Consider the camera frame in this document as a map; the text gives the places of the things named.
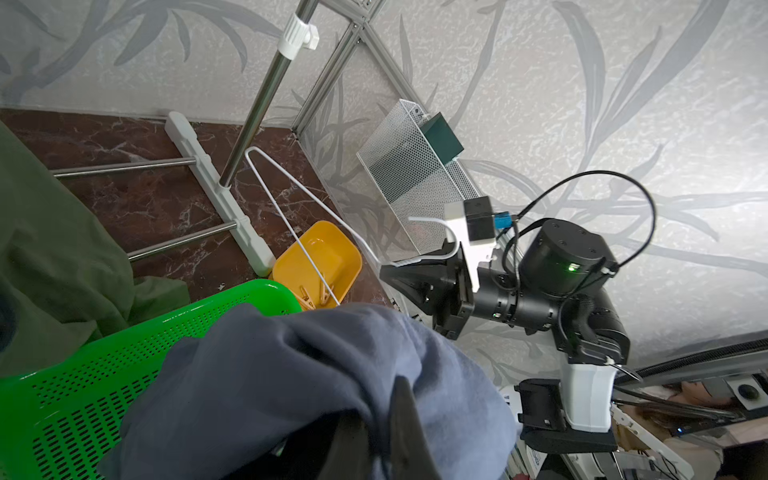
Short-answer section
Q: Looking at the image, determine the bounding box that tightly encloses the white wire mesh basket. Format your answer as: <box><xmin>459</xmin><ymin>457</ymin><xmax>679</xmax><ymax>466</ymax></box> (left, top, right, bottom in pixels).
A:
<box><xmin>357</xmin><ymin>99</ymin><xmax>479</xmax><ymax>254</ymax></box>

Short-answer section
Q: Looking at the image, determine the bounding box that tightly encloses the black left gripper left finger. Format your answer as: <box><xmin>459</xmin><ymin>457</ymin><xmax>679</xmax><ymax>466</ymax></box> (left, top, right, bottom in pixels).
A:
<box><xmin>317</xmin><ymin>416</ymin><xmax>369</xmax><ymax>480</ymax></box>

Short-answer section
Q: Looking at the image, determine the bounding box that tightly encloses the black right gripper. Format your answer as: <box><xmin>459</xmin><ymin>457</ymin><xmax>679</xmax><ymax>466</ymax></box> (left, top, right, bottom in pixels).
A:
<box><xmin>379</xmin><ymin>247</ymin><xmax>475</xmax><ymax>340</ymax></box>

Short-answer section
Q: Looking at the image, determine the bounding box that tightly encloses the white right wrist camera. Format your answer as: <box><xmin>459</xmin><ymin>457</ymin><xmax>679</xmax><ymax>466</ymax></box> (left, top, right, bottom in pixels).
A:
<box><xmin>444</xmin><ymin>196</ymin><xmax>497</xmax><ymax>293</ymax></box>

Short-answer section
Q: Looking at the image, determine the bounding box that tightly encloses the blue-grey tank top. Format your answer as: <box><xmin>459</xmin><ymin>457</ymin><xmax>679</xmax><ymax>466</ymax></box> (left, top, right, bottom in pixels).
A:
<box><xmin>98</xmin><ymin>304</ymin><xmax>520</xmax><ymax>479</ymax></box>

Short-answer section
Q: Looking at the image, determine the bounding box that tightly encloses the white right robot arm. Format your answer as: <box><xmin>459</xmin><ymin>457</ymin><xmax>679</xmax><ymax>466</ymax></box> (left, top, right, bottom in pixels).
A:
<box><xmin>380</xmin><ymin>196</ymin><xmax>631</xmax><ymax>454</ymax></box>

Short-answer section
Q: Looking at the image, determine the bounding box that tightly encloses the green perforated plastic basket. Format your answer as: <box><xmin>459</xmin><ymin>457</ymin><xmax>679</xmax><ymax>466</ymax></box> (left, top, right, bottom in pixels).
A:
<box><xmin>1</xmin><ymin>279</ymin><xmax>301</xmax><ymax>479</ymax></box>

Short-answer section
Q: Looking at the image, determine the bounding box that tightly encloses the yellow plastic bin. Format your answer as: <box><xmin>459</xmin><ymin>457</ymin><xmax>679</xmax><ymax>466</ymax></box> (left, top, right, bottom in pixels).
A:
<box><xmin>270</xmin><ymin>221</ymin><xmax>363</xmax><ymax>309</ymax></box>

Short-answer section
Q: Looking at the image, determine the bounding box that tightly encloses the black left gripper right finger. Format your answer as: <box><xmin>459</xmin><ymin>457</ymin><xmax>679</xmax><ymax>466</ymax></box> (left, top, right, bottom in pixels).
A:
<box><xmin>389</xmin><ymin>376</ymin><xmax>440</xmax><ymax>480</ymax></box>

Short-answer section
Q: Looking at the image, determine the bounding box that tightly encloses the white wire hanger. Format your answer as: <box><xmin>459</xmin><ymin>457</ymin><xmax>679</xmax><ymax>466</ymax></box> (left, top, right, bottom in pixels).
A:
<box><xmin>244</xmin><ymin>145</ymin><xmax>460</xmax><ymax>307</ymax></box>

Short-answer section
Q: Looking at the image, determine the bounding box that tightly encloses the clothes rack with steel bars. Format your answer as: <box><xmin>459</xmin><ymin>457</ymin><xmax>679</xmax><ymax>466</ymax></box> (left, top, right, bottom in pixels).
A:
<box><xmin>52</xmin><ymin>0</ymin><xmax>319</xmax><ymax>277</ymax></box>

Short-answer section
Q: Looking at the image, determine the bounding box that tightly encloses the olive green tank top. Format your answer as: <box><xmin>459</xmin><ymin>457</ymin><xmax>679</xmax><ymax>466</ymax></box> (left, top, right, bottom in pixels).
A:
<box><xmin>1</xmin><ymin>126</ymin><xmax>190</xmax><ymax>378</ymax></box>

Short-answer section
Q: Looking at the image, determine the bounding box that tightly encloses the wooden clothespin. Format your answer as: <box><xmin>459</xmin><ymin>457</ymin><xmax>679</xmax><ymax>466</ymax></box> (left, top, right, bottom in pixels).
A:
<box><xmin>318</xmin><ymin>283</ymin><xmax>331</xmax><ymax>306</ymax></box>
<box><xmin>296</xmin><ymin>286</ymin><xmax>315</xmax><ymax>311</ymax></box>

